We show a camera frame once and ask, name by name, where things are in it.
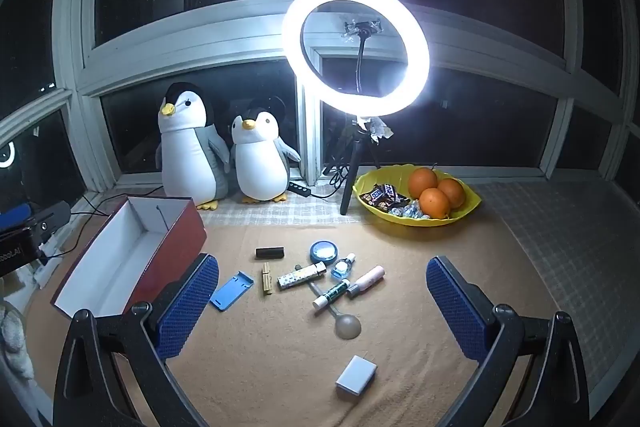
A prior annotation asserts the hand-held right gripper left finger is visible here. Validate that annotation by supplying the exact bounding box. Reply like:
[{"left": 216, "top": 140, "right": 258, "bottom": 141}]
[{"left": 52, "top": 252, "right": 221, "bottom": 427}]

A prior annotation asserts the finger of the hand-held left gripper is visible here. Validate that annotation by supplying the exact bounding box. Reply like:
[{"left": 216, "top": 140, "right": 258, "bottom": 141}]
[
  {"left": 0, "top": 203, "right": 33, "bottom": 230},
  {"left": 27, "top": 201, "right": 72, "bottom": 243}
]

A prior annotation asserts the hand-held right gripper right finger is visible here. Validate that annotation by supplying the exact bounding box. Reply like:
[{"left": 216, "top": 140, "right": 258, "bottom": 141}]
[{"left": 425, "top": 255, "right": 591, "bottom": 427}]

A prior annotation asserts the blue plastic phone stand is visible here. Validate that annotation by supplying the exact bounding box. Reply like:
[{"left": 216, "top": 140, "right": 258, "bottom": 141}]
[{"left": 210, "top": 271, "right": 252, "bottom": 313}]

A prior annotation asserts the red cardboard box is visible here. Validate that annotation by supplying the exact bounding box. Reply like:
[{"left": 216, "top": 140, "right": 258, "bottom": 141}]
[{"left": 50, "top": 195, "right": 208, "bottom": 320}]

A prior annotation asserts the pink cosmetic tube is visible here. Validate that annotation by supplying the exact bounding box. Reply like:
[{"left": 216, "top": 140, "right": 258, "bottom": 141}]
[{"left": 347, "top": 265, "right": 386, "bottom": 299}]

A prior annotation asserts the metal spoon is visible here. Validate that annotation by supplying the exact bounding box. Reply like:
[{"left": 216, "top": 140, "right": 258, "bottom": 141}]
[{"left": 294, "top": 263, "right": 362, "bottom": 341}]

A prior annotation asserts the white patterned lighter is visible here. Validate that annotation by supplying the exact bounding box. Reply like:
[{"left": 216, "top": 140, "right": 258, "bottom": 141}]
[{"left": 276, "top": 263, "right": 327, "bottom": 290}]

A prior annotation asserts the small clear sanitizer bottle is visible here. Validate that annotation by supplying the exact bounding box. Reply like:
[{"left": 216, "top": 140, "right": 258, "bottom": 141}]
[{"left": 331, "top": 253, "right": 357, "bottom": 279}]

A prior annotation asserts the small white box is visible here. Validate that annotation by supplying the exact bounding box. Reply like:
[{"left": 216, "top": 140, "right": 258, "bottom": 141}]
[{"left": 335, "top": 355, "right": 378, "bottom": 397}]

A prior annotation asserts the green and white tube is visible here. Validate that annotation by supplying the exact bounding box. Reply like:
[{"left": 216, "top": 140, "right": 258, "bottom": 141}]
[{"left": 312, "top": 278, "right": 352, "bottom": 310}]

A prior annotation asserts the blue round compact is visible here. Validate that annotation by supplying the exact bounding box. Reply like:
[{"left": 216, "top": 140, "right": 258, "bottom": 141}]
[{"left": 309, "top": 240, "right": 339, "bottom": 264}]

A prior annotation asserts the person's left hand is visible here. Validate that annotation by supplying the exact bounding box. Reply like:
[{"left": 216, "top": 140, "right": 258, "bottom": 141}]
[{"left": 0, "top": 299, "right": 35, "bottom": 380}]

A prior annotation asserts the tan blanket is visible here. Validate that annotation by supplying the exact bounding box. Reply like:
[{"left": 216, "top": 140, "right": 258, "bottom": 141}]
[{"left": 22, "top": 202, "right": 561, "bottom": 427}]

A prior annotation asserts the pile of silver wrapped candies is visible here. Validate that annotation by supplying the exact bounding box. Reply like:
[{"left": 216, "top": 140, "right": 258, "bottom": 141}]
[{"left": 389, "top": 199, "right": 432, "bottom": 220}]

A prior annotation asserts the yellow leaf-shaped bowl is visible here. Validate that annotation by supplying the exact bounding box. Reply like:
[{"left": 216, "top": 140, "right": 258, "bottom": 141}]
[{"left": 352, "top": 164, "right": 482, "bottom": 228}]

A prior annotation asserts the white checked cloth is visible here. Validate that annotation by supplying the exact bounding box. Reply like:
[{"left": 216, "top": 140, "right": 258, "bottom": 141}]
[{"left": 197, "top": 179, "right": 640, "bottom": 408}]

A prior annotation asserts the pile of brown candy bars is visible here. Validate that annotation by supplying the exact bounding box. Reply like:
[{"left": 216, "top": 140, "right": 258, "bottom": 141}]
[{"left": 359, "top": 183, "right": 410, "bottom": 211}]

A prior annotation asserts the large plush penguin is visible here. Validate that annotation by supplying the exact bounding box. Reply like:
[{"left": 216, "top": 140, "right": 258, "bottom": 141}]
[{"left": 155, "top": 82, "right": 232, "bottom": 211}]

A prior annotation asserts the small plush penguin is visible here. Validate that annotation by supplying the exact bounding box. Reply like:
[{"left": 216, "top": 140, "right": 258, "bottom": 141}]
[{"left": 229, "top": 108, "right": 302, "bottom": 205}]

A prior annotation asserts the black gooseneck phone holder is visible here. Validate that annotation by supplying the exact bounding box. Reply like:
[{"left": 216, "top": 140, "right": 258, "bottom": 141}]
[{"left": 342, "top": 19, "right": 383, "bottom": 100}]

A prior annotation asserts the black cable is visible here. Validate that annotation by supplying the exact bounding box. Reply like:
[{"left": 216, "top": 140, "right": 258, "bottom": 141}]
[
  {"left": 310, "top": 164, "right": 347, "bottom": 200},
  {"left": 70, "top": 194, "right": 123, "bottom": 228}
]

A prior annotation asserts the white ring light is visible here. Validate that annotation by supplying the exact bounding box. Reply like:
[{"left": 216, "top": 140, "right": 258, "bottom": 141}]
[{"left": 281, "top": 0, "right": 431, "bottom": 116}]

